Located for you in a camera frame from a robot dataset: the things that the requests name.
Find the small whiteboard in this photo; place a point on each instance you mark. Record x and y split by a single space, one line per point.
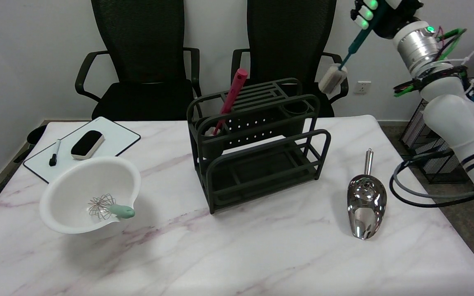
113 139

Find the teal sponge bottle brush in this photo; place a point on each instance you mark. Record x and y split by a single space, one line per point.
332 80

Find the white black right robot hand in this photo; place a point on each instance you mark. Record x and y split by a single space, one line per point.
393 16

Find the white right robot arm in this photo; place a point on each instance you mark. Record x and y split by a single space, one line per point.
451 115

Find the shiny steel scoop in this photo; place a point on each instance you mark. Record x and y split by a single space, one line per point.
364 205

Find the black mesh office chair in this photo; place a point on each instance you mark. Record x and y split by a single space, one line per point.
286 28
142 94

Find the round black floor object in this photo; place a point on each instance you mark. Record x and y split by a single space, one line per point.
35 135

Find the white mixing bowl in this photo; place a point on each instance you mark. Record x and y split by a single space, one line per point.
72 193

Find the black whiteboard eraser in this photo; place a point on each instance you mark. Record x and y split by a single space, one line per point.
87 144

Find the black marker pen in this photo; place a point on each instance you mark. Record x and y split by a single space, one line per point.
54 156

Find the dark green dish rack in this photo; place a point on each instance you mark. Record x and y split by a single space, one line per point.
257 135

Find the pink bottle brush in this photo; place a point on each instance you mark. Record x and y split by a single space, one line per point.
233 92

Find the white wall socket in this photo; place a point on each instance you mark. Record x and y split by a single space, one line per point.
363 87

